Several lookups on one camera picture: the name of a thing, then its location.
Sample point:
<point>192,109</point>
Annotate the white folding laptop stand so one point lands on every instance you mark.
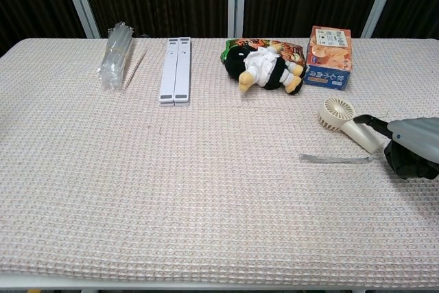
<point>175,73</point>

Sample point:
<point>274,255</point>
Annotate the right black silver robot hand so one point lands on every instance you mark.
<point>415,145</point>

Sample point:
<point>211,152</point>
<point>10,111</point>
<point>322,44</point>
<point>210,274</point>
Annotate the green orange snack bag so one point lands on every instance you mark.
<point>291,53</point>

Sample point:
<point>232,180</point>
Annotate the beige waffle weave tablecloth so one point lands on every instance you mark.
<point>205,186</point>

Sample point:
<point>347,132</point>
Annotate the black white plush doll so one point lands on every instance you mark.
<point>267,70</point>

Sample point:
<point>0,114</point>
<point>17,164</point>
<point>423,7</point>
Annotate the white handheld fan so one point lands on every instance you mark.
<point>337,111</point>

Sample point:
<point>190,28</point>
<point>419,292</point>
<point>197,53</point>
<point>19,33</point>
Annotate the single thin clear stick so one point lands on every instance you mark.
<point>135,68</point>

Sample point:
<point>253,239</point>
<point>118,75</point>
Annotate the orange blue cookie box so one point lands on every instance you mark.
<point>327,59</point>

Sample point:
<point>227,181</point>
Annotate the clear plastic bag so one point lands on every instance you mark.
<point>115,59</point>

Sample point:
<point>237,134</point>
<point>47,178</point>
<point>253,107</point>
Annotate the grey partition post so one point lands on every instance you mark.
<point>80,1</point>
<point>380,1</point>
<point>236,1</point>

